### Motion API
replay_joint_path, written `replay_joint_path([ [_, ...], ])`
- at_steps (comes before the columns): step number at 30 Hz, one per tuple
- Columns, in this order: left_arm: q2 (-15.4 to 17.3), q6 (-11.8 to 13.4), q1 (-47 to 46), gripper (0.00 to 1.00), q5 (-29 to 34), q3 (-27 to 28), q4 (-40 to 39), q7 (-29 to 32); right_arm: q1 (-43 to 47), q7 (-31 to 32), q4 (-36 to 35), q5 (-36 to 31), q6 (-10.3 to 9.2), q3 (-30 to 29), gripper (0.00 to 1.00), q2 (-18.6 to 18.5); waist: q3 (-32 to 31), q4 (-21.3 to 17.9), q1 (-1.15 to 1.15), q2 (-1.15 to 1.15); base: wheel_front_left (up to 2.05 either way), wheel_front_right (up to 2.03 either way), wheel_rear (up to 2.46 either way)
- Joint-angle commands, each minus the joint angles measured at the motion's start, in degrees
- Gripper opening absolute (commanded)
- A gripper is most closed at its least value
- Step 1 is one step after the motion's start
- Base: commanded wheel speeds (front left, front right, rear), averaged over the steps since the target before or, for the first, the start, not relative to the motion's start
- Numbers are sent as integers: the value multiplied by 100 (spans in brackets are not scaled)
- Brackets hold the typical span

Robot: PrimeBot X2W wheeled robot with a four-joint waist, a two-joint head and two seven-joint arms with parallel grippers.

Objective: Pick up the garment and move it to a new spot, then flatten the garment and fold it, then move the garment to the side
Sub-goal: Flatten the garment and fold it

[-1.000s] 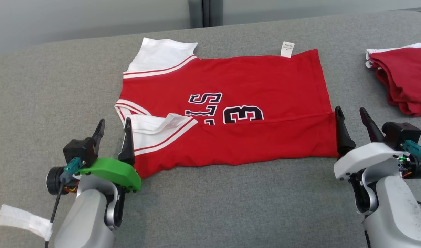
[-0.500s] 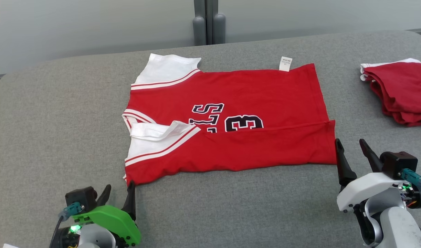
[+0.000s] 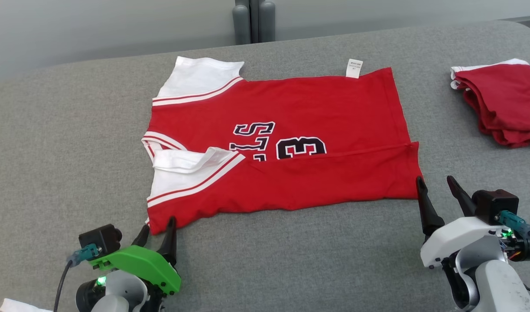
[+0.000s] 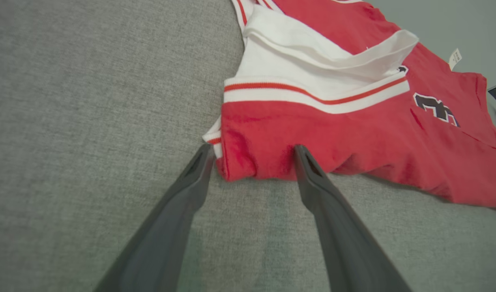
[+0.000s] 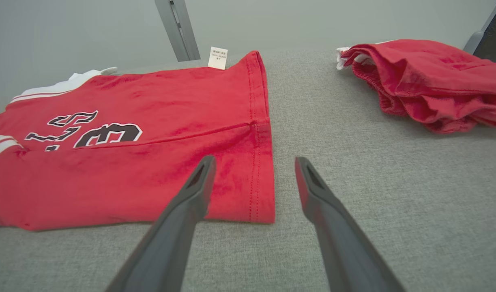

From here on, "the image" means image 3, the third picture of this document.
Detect white tape flag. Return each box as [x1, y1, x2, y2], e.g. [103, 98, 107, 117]
[0, 298, 53, 312]

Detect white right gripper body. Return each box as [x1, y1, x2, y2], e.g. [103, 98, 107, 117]
[420, 217, 508, 269]

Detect red Bulls shorts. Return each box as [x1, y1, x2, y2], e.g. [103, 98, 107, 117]
[450, 58, 530, 149]

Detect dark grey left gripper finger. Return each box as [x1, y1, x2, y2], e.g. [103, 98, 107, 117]
[131, 224, 150, 248]
[157, 217, 178, 266]

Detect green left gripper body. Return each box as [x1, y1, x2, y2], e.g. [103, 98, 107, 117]
[89, 245, 182, 312]

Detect grey partition post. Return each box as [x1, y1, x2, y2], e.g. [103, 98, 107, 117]
[232, 0, 276, 45]

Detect red jersey with white sleeves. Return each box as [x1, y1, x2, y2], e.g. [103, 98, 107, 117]
[141, 56, 425, 235]

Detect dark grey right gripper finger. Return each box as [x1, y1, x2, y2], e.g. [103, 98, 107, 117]
[416, 175, 445, 239]
[447, 175, 478, 217]

